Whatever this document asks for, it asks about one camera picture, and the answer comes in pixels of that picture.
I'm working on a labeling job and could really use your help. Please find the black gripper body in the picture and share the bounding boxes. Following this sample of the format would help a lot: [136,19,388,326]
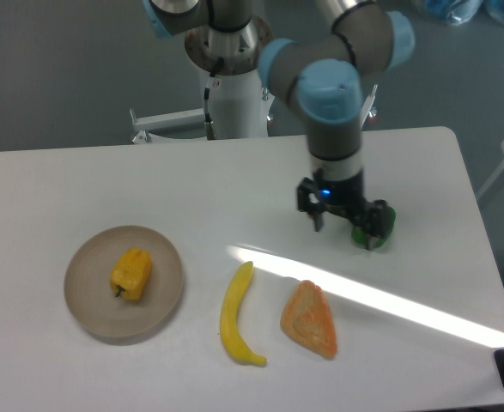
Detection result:
[296,169,367,221]

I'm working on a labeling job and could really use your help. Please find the yellow bell pepper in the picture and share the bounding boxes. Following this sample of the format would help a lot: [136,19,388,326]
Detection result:
[109,247,152,301]

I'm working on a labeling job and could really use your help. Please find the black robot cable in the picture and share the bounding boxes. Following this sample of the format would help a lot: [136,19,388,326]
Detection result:
[203,0,224,141]

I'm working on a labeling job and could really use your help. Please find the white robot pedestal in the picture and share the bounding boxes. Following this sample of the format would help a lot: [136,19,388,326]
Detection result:
[131,15,274,144]

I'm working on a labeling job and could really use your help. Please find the yellow banana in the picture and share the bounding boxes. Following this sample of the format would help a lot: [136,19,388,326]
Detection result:
[219,262,267,367]

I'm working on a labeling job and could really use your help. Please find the orange bread slice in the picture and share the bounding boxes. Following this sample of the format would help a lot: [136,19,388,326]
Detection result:
[280,280,337,360]

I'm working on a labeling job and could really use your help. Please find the white stand leg right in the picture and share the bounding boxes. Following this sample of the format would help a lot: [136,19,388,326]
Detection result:
[360,83,379,128]

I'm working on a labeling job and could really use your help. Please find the green bell pepper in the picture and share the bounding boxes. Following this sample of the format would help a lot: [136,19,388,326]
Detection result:
[351,205,396,251]

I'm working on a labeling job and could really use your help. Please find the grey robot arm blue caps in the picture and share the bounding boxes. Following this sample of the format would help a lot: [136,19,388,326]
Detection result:
[143,1,415,250]

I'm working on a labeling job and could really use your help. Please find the beige round plate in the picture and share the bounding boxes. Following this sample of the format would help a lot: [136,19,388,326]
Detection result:
[64,226,184,344]

